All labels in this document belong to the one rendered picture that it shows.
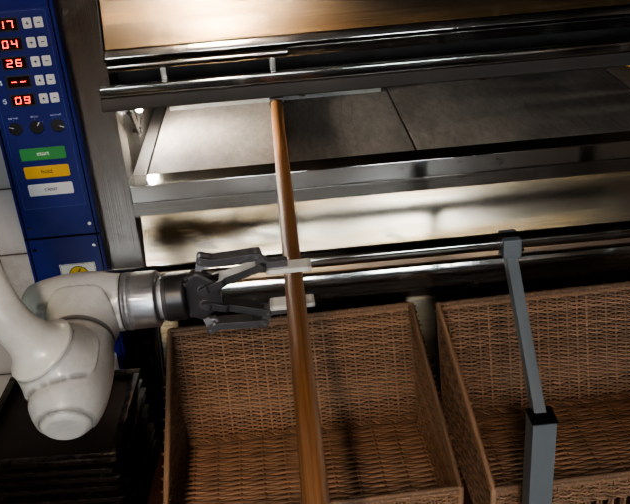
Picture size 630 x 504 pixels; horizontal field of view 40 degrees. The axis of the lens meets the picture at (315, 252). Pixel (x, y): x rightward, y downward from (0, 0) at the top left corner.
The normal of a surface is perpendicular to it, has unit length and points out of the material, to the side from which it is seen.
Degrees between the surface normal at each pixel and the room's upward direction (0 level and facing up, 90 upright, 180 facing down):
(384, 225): 70
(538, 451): 90
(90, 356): 56
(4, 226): 90
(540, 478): 90
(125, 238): 90
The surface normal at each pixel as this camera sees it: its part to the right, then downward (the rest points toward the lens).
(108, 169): 0.07, 0.45
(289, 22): 0.04, 0.12
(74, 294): -0.01, -0.71
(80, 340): 0.78, -0.53
